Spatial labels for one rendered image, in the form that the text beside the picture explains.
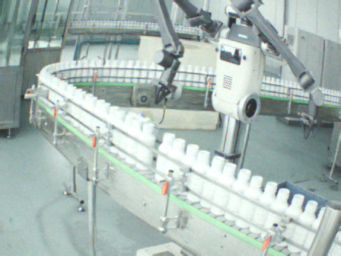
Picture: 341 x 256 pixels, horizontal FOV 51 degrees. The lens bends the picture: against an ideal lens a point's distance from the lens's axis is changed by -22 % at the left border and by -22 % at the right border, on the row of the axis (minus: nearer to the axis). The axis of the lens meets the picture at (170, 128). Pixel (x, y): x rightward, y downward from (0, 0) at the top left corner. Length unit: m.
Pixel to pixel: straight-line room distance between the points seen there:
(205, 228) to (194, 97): 2.21
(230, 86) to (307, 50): 5.64
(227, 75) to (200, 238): 0.95
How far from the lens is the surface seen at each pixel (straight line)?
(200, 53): 5.94
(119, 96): 3.28
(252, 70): 2.04
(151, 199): 1.55
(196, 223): 1.39
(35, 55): 6.81
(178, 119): 6.01
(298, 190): 1.88
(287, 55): 1.54
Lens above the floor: 1.59
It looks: 15 degrees down
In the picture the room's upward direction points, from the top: 8 degrees clockwise
